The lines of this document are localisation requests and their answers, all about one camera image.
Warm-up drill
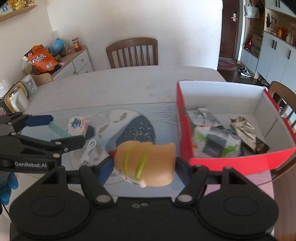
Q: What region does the white drawer cabinet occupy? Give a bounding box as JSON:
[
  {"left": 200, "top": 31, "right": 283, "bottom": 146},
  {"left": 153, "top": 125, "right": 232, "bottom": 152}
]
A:
[{"left": 32, "top": 45, "right": 93, "bottom": 86}]

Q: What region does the red cardboard box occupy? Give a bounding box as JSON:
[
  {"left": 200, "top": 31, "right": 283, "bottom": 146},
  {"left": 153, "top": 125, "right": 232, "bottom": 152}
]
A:
[{"left": 177, "top": 80, "right": 295, "bottom": 176}]

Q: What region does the wooden wall shelf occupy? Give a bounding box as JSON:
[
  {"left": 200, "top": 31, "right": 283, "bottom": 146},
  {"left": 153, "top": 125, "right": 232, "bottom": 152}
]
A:
[{"left": 0, "top": 5, "right": 37, "bottom": 22}]

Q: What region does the hanging grey tote bag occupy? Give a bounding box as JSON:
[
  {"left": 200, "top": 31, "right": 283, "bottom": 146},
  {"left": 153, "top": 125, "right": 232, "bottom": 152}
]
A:
[{"left": 244, "top": 0, "right": 259, "bottom": 19}]

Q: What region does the golden flower ornament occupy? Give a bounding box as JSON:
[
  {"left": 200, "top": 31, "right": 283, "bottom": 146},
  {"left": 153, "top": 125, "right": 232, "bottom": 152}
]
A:
[{"left": 11, "top": 0, "right": 35, "bottom": 11}]

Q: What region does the dark brown door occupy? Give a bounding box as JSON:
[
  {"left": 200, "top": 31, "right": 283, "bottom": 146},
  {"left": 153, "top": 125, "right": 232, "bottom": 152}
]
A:
[{"left": 219, "top": 0, "right": 238, "bottom": 59}]

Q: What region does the mint green tube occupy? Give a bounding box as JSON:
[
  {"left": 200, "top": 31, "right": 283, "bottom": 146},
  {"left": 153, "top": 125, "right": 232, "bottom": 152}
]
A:
[{"left": 48, "top": 121, "right": 71, "bottom": 138}]

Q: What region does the tan bread toy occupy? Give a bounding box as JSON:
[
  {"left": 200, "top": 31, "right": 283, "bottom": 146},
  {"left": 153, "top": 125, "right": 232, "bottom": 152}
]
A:
[{"left": 109, "top": 141, "right": 176, "bottom": 188}]

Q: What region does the floral white mug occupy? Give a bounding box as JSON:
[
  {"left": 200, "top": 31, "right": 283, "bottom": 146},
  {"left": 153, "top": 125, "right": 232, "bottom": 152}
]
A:
[{"left": 21, "top": 74, "right": 38, "bottom": 96}]

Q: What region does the wooden chair at right side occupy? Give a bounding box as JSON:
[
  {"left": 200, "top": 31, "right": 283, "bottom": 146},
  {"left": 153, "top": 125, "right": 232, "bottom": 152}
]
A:
[{"left": 268, "top": 81, "right": 295, "bottom": 133}]

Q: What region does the blue patterned table mat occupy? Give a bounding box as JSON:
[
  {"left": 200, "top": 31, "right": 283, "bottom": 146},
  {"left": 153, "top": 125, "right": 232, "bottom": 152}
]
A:
[{"left": 18, "top": 102, "right": 186, "bottom": 193}]

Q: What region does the orange snack bag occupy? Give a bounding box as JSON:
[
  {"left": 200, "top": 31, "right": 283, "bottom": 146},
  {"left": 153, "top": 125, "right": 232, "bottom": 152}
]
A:
[{"left": 25, "top": 45, "right": 60, "bottom": 74}]

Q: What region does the silver foil bag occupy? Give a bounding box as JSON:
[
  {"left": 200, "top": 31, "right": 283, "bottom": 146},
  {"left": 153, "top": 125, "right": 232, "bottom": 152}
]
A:
[{"left": 230, "top": 116, "right": 256, "bottom": 151}]

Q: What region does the black sneakers pair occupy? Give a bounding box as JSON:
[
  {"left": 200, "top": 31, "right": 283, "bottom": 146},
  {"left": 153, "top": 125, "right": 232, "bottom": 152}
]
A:
[{"left": 238, "top": 67, "right": 252, "bottom": 78}]

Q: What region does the white printed snack wrapper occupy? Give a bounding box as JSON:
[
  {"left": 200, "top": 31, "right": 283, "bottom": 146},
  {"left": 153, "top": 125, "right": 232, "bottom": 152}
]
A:
[{"left": 187, "top": 108, "right": 221, "bottom": 126}]

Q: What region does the white usb cable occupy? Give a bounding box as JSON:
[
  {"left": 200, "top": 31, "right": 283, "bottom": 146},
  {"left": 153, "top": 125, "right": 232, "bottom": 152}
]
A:
[{"left": 79, "top": 138, "right": 97, "bottom": 167}]

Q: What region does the red lid sauce jar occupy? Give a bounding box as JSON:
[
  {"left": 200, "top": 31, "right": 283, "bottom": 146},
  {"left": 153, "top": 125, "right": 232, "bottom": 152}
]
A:
[{"left": 72, "top": 38, "right": 82, "bottom": 52}]

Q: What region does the white electric kettle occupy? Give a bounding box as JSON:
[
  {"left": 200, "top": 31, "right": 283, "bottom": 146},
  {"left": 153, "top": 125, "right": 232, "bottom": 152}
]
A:
[{"left": 9, "top": 87, "right": 29, "bottom": 112}]

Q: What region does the grey wall cabinet unit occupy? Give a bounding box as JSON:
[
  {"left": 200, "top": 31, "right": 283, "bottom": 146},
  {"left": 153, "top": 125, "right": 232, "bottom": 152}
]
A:
[{"left": 239, "top": 1, "right": 295, "bottom": 91}]

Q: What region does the wooden chair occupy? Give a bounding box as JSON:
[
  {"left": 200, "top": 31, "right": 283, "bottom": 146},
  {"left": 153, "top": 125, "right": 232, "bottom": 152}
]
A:
[
  {"left": 268, "top": 81, "right": 295, "bottom": 133},
  {"left": 106, "top": 37, "right": 159, "bottom": 69}
]

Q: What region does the white tissue pack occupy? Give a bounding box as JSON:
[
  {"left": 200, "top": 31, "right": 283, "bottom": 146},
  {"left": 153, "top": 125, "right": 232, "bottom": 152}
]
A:
[{"left": 192, "top": 126, "right": 241, "bottom": 158}]

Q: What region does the wooden chair at far side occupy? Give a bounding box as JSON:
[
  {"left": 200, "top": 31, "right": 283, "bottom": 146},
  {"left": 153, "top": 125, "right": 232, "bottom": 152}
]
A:
[{"left": 106, "top": 37, "right": 159, "bottom": 69}]

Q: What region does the cardboard box on shelf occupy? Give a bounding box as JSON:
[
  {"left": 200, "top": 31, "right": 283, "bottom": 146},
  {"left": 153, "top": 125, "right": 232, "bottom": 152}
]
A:
[{"left": 250, "top": 34, "right": 262, "bottom": 57}]

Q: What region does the blue gloved left hand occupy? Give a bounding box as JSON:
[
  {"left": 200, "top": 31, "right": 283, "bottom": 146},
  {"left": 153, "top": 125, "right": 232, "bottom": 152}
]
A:
[{"left": 1, "top": 171, "right": 19, "bottom": 205}]

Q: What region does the blue globe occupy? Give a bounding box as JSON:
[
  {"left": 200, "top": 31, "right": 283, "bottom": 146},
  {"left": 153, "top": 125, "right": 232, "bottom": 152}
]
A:
[{"left": 50, "top": 39, "right": 64, "bottom": 53}]

